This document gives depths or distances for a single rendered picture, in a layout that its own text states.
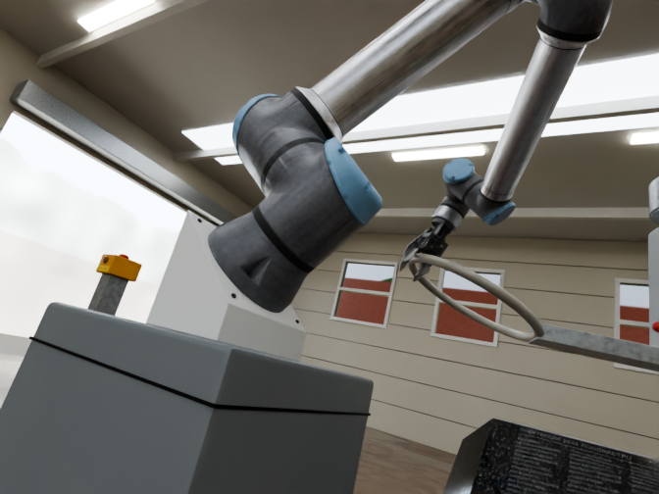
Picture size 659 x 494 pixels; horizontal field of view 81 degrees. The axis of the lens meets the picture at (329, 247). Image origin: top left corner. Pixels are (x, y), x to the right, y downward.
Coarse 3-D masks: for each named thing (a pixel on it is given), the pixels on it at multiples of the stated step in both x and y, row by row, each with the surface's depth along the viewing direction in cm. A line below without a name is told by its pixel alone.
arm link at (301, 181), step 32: (288, 160) 64; (320, 160) 61; (352, 160) 60; (288, 192) 62; (320, 192) 60; (352, 192) 60; (288, 224) 61; (320, 224) 61; (352, 224) 63; (320, 256) 64
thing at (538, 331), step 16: (416, 256) 128; (432, 256) 120; (416, 272) 145; (464, 272) 112; (432, 288) 152; (496, 288) 108; (448, 304) 154; (512, 304) 108; (480, 320) 148; (528, 320) 110; (512, 336) 136; (528, 336) 127
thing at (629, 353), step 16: (544, 336) 117; (560, 336) 116; (576, 336) 115; (592, 336) 114; (576, 352) 122; (592, 352) 116; (608, 352) 112; (624, 352) 111; (640, 352) 110; (656, 352) 109; (640, 368) 118; (656, 368) 113
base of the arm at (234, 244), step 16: (256, 208) 65; (224, 224) 66; (240, 224) 64; (256, 224) 63; (208, 240) 64; (224, 240) 62; (240, 240) 62; (256, 240) 62; (272, 240) 61; (224, 256) 61; (240, 256) 61; (256, 256) 61; (272, 256) 61; (288, 256) 62; (224, 272) 61; (240, 272) 60; (256, 272) 62; (272, 272) 62; (288, 272) 63; (304, 272) 66; (240, 288) 61; (256, 288) 61; (272, 288) 62; (288, 288) 65; (272, 304) 64; (288, 304) 68
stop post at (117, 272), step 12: (108, 264) 155; (120, 264) 156; (132, 264) 160; (108, 276) 155; (120, 276) 156; (132, 276) 160; (96, 288) 157; (108, 288) 154; (120, 288) 158; (96, 300) 153; (108, 300) 154; (120, 300) 158; (108, 312) 154
